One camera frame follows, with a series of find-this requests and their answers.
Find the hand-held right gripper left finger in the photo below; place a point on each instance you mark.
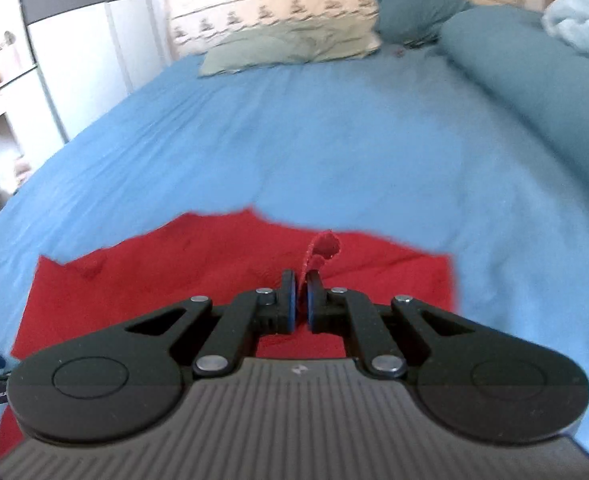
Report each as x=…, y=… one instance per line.
x=290, y=305

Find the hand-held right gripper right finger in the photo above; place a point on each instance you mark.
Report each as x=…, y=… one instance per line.
x=314, y=306

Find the red cloth garment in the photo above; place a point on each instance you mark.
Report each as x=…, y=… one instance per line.
x=184, y=280

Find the bed with blue sheet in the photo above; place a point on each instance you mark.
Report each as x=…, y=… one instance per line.
x=324, y=150

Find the grey-green pillow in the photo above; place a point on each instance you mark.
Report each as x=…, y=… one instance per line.
x=284, y=47

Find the teal pillow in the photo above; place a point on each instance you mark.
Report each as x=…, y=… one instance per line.
x=414, y=7

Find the teal rolled duvet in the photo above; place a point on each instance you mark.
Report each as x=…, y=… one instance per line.
x=534, y=80

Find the white wardrobe with grey panel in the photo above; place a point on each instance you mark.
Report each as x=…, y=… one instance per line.
x=94, y=25

